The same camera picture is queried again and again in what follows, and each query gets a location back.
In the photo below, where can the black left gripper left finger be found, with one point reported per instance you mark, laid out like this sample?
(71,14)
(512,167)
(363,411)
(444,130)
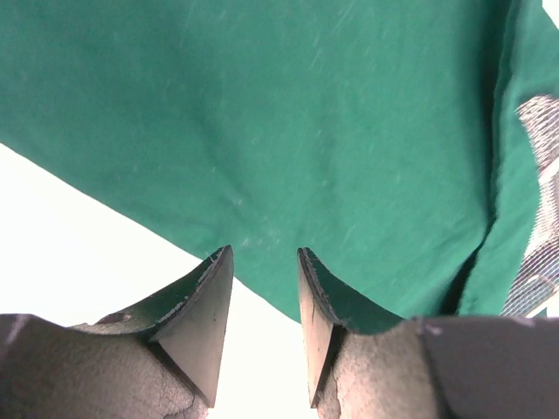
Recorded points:
(158,358)

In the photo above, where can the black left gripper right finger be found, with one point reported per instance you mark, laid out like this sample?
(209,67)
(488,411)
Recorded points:
(365,362)

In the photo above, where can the dark green surgical cloth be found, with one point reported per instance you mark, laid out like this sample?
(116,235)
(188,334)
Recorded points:
(383,135)

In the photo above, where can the metal wire mesh tray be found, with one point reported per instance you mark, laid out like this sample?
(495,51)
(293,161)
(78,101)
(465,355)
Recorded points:
(535,289)

